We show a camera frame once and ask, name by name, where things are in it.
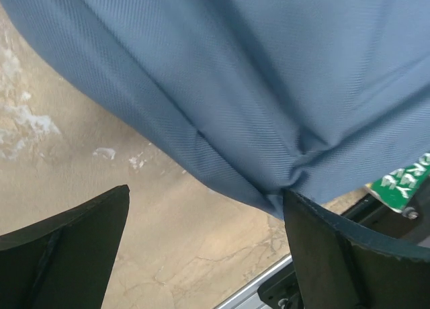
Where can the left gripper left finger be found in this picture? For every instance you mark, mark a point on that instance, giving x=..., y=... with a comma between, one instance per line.
x=66, y=260

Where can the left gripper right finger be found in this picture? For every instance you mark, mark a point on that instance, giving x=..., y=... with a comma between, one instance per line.
x=342, y=264

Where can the blue student backpack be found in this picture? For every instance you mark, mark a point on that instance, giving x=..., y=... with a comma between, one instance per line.
x=252, y=97

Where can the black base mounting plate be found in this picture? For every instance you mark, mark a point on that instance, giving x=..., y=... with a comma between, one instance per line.
x=282, y=289

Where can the green treehouse book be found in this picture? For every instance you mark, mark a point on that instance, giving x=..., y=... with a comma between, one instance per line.
x=397, y=188

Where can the aluminium frame rail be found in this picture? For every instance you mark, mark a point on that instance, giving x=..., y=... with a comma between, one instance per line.
x=247, y=297

